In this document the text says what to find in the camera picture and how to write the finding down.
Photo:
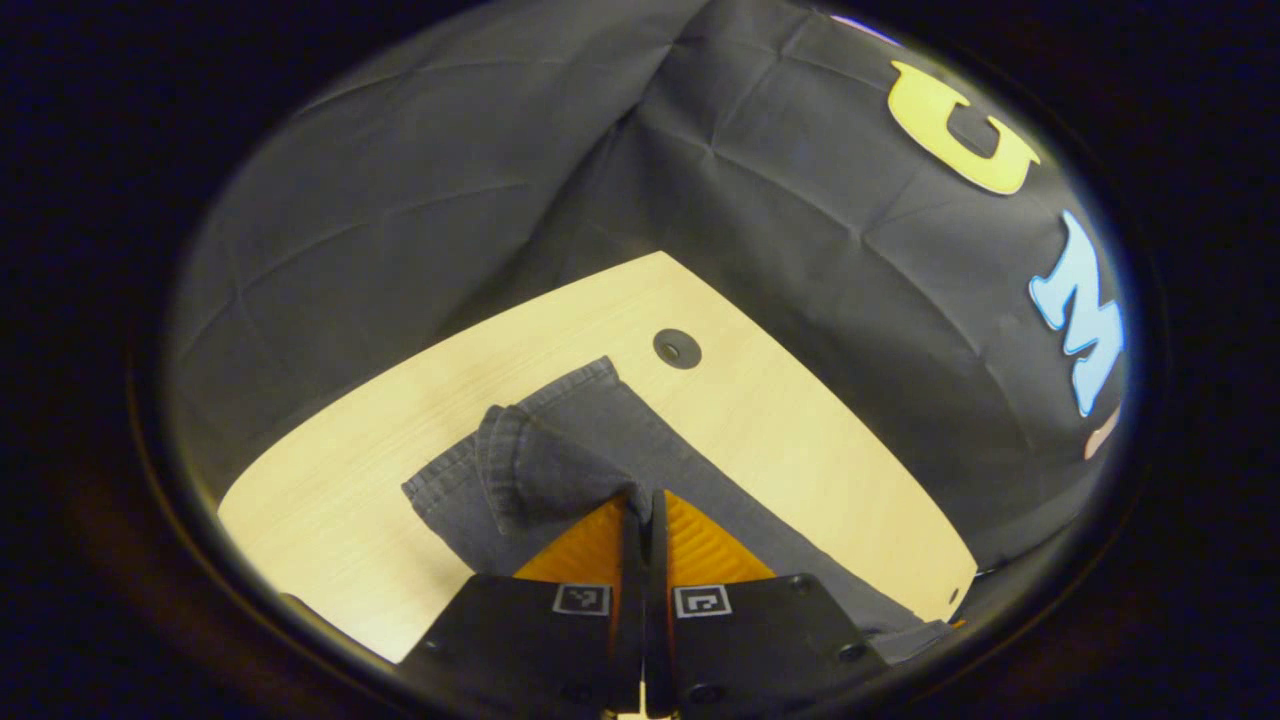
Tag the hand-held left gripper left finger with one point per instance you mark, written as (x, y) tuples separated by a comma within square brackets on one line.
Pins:
[(632, 585)]

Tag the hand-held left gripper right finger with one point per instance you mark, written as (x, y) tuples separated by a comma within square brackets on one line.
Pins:
[(659, 585)]

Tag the dark grey jeans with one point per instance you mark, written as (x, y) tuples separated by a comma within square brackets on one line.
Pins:
[(560, 470)]

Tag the black round table grommet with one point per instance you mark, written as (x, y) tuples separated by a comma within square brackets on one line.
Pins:
[(677, 349)]

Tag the black backdrop cloth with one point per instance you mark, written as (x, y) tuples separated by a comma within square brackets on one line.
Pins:
[(500, 170)]

